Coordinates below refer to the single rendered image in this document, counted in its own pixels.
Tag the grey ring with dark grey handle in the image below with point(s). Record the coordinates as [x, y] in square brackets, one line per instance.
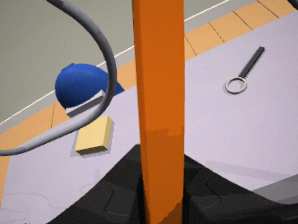
[247, 68]

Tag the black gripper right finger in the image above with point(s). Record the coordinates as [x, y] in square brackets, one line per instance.
[210, 199]

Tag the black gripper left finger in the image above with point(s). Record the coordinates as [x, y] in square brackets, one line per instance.
[118, 198]

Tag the tan flat block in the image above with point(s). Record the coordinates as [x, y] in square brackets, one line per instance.
[95, 136]

